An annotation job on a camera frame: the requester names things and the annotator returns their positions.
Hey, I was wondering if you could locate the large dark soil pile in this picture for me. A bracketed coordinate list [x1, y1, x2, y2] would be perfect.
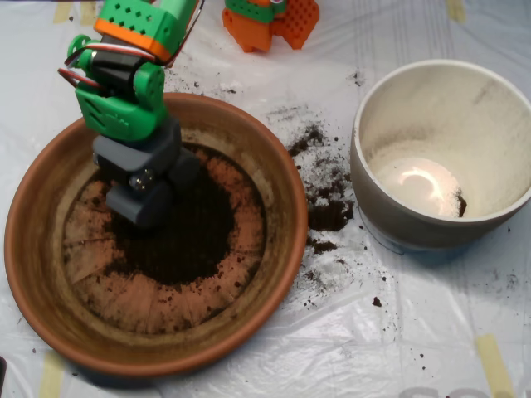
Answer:
[101, 144, 237, 288]

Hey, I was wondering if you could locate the terracotta clay dish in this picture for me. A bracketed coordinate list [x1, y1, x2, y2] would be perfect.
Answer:
[3, 92, 309, 378]

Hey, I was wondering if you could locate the scattered spilled dark soil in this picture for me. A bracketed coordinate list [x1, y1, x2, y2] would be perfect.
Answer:
[288, 122, 358, 256]

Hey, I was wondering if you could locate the white ceramic pot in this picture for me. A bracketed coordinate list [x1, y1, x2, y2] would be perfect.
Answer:
[350, 59, 531, 253]

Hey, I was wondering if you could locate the beige masking tape strip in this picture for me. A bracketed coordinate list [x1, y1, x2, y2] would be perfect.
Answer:
[52, 2, 74, 24]
[80, 1, 99, 27]
[446, 0, 466, 22]
[475, 334, 518, 398]
[37, 351, 66, 398]

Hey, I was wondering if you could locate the clear plastic sheet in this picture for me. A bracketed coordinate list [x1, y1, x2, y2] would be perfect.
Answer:
[0, 0, 531, 398]

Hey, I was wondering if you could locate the red white black servo cable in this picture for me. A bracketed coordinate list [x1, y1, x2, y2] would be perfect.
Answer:
[56, 0, 207, 91]

